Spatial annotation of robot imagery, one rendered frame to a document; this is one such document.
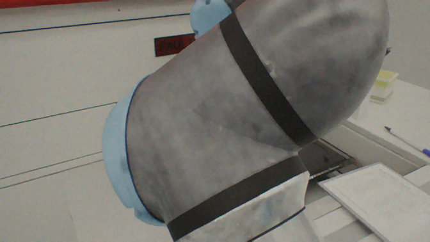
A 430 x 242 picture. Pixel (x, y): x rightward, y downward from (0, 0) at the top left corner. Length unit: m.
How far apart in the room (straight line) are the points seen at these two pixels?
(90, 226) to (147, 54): 0.42
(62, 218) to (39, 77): 0.40
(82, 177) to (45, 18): 0.38
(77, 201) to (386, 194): 0.62
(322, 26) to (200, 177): 0.12
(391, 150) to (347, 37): 0.58
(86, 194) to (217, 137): 0.64
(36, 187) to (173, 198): 0.74
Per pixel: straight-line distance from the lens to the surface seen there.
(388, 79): 0.93
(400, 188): 0.64
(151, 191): 0.25
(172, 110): 0.23
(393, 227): 0.56
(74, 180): 0.89
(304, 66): 0.20
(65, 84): 0.83
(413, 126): 0.87
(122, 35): 0.83
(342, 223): 0.55
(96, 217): 0.77
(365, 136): 0.82
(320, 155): 0.80
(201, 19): 0.59
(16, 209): 0.98
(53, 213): 1.00
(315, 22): 0.21
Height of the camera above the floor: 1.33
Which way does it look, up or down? 28 degrees down
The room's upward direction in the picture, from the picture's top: straight up
